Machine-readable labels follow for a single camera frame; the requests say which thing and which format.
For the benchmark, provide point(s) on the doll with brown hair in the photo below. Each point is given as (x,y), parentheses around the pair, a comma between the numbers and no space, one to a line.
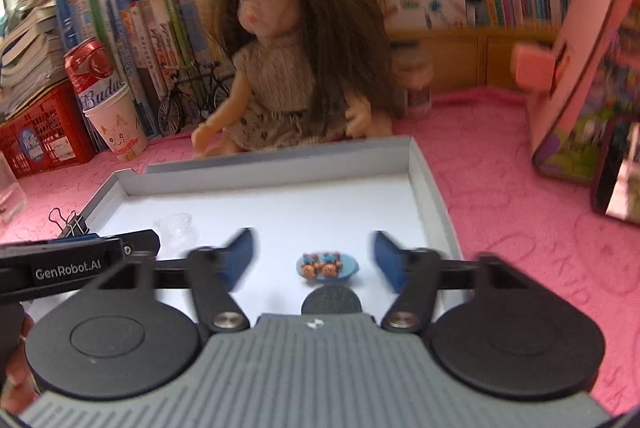
(280,72)

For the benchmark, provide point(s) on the black disc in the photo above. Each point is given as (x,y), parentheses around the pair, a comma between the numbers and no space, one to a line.
(330,303)

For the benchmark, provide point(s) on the red beer can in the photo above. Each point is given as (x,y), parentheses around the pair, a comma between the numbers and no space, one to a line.
(92,67)

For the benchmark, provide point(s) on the small black binder clip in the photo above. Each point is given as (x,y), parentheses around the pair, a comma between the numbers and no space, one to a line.
(75,225)

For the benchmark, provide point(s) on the stack of lying books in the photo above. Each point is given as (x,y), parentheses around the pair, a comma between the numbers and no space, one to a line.
(30,47)

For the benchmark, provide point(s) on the person's left hand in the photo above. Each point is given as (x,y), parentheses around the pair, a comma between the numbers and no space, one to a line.
(20,383)

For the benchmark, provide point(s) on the large red plastic basket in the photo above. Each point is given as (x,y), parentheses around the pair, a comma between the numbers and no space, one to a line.
(50,142)

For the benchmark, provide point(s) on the clear glass mug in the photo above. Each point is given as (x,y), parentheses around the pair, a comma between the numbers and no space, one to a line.
(10,193)

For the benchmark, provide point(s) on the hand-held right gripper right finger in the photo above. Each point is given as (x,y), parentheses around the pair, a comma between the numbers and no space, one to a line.
(390,260)

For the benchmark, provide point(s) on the black toy bicycle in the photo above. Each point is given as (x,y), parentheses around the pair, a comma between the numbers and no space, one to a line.
(167,105)

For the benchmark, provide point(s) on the black smartphone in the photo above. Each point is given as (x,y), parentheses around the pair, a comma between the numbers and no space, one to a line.
(620,178)

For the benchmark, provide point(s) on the clear plastic dome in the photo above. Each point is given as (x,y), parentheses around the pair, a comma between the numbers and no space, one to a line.
(175,228)

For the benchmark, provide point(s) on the pink house shaped box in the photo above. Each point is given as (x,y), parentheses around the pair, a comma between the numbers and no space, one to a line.
(580,57)

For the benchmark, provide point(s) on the wooden drawer unit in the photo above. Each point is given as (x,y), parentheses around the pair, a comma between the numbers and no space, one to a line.
(460,57)

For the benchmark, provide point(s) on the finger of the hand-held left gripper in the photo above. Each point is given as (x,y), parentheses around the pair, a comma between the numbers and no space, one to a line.
(142,242)
(80,237)

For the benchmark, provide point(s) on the blue bear hair clip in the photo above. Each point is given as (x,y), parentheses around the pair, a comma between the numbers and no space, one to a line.
(325,267)

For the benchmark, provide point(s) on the white cat paper cup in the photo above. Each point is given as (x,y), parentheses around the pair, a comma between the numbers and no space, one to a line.
(117,127)

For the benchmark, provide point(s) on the small brown jar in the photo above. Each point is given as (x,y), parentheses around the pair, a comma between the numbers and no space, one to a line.
(417,87)

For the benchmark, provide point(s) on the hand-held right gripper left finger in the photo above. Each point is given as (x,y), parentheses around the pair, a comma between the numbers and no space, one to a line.
(237,258)

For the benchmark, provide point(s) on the white cardboard box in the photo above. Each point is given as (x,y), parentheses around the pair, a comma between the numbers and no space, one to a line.
(300,208)

